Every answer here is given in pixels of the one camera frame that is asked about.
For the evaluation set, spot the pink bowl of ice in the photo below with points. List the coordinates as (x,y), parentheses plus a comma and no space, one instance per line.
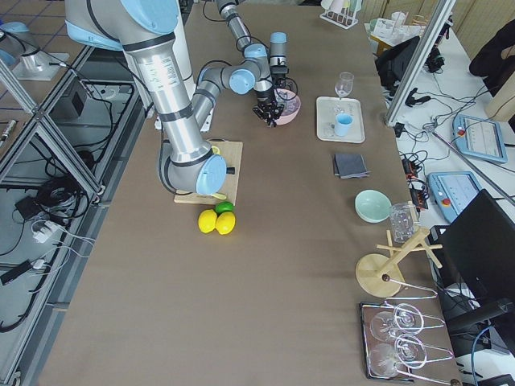
(290,103)

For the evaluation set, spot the light blue cup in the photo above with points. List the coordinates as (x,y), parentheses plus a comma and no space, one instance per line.
(343,123)

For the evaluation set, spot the wooden cup tree stand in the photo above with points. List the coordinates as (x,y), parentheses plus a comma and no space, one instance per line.
(380,275)

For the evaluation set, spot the wooden cutting board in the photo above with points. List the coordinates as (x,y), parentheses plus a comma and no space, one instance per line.
(231,151)

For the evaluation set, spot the cream serving tray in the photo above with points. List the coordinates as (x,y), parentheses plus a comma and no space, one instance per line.
(326,110)

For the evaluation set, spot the clear wine glass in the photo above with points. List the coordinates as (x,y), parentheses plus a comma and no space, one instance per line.
(344,84)

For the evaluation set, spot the white dish rack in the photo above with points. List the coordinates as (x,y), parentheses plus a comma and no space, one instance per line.
(342,13)

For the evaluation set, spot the grey folded cloth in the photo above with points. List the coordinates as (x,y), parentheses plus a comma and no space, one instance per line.
(348,166)

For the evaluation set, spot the green lime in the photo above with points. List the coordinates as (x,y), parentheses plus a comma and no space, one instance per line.
(223,207)

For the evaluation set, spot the yellow lemon back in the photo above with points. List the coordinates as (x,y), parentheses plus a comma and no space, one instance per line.
(225,222)

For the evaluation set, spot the yellow lemon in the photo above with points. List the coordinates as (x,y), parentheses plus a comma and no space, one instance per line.
(207,220)
(225,222)

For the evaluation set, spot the yellow lemon front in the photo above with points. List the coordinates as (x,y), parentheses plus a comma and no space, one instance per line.
(207,220)

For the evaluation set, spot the green ceramic bowl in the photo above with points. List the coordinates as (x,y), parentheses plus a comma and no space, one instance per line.
(372,206)

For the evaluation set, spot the clear glass mug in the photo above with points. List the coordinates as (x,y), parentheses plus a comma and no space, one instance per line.
(403,221)

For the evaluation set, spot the teach pendant lower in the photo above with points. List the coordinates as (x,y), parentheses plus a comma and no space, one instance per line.
(453,191)

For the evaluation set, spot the teach pendant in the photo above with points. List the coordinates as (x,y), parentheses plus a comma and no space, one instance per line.
(480,138)
(453,191)

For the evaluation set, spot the teach pendant upper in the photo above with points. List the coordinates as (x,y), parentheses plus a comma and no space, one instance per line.
(480,138)

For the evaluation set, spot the upside-down wine glass upper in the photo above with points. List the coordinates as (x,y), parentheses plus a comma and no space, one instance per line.
(392,321)

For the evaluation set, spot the upside-down wine glass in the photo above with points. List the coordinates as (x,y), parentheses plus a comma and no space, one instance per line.
(401,359)
(392,321)

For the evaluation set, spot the black monitor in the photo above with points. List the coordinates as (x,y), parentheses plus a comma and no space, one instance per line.
(479,243)

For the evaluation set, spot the black glass rack tray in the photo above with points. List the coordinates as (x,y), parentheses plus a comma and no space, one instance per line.
(368,342)

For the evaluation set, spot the upside-down wine glass lower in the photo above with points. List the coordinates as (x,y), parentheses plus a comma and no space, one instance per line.
(401,359)

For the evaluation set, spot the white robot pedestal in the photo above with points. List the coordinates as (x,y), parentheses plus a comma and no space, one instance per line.
(169,71)

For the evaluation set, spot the aluminium frame post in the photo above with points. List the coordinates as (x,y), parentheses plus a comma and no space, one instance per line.
(440,15)

